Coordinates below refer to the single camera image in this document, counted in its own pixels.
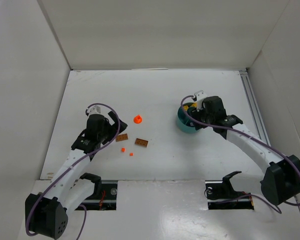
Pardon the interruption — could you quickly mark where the teal round divided container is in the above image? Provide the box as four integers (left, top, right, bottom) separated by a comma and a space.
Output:
176, 102, 197, 134

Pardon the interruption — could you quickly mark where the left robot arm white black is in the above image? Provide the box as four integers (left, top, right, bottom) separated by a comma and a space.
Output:
25, 108, 127, 240

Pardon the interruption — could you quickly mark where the brown lego plate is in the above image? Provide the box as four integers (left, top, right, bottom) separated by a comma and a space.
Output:
134, 138, 149, 148
115, 133, 129, 142

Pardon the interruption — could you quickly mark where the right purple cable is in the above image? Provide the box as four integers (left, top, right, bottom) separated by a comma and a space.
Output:
180, 94, 300, 215

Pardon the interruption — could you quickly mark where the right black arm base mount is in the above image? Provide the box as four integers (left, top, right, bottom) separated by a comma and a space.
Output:
204, 171, 254, 210

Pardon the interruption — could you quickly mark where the orange cone lego piece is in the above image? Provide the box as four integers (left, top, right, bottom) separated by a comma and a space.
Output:
133, 114, 143, 124

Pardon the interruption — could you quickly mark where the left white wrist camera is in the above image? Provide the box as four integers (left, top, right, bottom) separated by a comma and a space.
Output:
85, 105, 101, 117

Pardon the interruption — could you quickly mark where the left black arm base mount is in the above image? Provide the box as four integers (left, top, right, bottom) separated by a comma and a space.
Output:
80, 173, 118, 211

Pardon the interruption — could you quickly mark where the purple cable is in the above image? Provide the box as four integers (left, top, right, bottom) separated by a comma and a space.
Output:
25, 103, 121, 240
180, 94, 300, 215

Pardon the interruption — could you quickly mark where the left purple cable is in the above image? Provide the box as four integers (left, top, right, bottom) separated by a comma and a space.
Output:
25, 103, 121, 240

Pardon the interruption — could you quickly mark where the aluminium rail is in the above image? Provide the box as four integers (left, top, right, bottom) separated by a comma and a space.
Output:
239, 70, 270, 144

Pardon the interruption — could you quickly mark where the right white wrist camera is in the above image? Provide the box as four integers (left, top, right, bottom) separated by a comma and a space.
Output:
192, 90, 208, 112

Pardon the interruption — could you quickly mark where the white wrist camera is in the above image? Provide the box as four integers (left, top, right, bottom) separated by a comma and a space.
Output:
192, 90, 208, 112
85, 105, 101, 117

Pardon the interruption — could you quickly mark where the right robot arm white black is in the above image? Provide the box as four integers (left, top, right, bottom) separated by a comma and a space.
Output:
180, 91, 300, 207

